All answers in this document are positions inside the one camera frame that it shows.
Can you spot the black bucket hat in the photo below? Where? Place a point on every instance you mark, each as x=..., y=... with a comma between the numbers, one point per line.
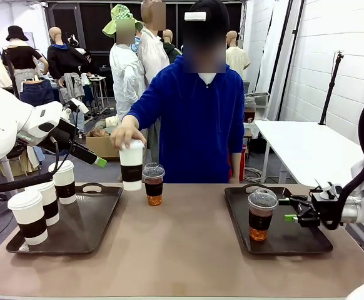
x=16, y=33

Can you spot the white head-mounted camera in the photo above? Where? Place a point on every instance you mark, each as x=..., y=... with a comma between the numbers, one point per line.
x=195, y=16

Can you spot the person's left forearm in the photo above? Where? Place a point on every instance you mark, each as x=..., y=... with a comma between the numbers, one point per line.
x=235, y=167

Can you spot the black tripod stand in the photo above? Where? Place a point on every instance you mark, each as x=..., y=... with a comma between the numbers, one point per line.
x=330, y=90

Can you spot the grey metal shelf tray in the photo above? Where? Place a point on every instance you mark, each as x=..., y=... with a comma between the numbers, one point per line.
x=260, y=95

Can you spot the person's right hand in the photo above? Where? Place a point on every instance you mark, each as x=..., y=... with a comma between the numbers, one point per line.
x=125, y=131

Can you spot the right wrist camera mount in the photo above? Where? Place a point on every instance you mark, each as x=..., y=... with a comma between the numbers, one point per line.
x=326, y=193

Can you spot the mannequin in dark green top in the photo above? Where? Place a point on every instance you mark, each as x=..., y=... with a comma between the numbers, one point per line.
x=171, y=47

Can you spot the black metal stand table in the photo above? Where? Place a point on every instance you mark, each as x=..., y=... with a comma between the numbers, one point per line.
x=97, y=84

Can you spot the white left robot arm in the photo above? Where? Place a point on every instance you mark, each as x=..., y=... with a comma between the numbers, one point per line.
x=0, y=125

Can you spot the mannequin in white shirt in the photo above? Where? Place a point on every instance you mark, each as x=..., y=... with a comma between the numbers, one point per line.
x=154, y=53

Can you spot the mannequin in black sweater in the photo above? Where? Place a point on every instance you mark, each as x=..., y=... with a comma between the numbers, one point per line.
x=64, y=61

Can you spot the mannequin in black top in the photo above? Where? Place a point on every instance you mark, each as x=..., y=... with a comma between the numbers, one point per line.
x=21, y=56

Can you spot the white paper cup black sleeve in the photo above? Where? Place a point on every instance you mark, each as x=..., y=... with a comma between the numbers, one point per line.
x=49, y=203
x=63, y=184
x=30, y=218
x=132, y=168

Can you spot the blue jeans mannequin torso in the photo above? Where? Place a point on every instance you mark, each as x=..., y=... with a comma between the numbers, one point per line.
x=36, y=92

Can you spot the green checkered sun hat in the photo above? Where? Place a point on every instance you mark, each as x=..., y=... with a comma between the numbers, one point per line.
x=116, y=18

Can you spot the white side table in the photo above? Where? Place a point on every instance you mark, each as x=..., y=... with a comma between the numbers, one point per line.
x=307, y=150

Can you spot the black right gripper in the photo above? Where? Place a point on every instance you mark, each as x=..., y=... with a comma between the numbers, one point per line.
x=326, y=212

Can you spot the cardboard box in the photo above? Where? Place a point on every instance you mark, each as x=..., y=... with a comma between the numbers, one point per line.
x=104, y=148

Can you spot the person in blue hoodie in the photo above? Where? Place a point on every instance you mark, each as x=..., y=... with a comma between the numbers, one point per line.
x=197, y=131

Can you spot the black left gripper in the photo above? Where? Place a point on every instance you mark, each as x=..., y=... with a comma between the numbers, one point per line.
x=60, y=137

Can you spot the mannequin in cream shirt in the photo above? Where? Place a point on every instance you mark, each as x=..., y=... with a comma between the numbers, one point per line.
x=237, y=61

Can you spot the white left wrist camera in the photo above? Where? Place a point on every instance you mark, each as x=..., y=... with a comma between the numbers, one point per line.
x=78, y=106

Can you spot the brown glass jar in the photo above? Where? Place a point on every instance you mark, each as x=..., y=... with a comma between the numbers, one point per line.
x=249, y=111

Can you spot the person's right forearm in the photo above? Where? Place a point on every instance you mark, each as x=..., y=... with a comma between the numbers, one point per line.
x=150, y=106

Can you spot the clear plastic iced tea cup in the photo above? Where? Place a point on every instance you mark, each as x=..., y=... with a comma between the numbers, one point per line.
x=260, y=218
x=153, y=187

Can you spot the dark brown serving tray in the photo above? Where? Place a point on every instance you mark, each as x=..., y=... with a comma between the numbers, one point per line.
x=294, y=237
x=88, y=225

